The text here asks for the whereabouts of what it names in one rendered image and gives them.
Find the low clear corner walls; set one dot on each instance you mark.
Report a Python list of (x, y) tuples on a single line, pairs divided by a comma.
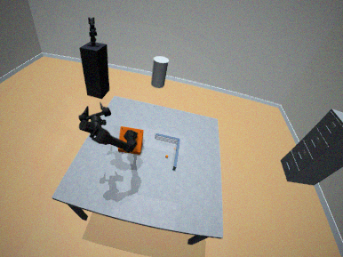
[(166, 139)]

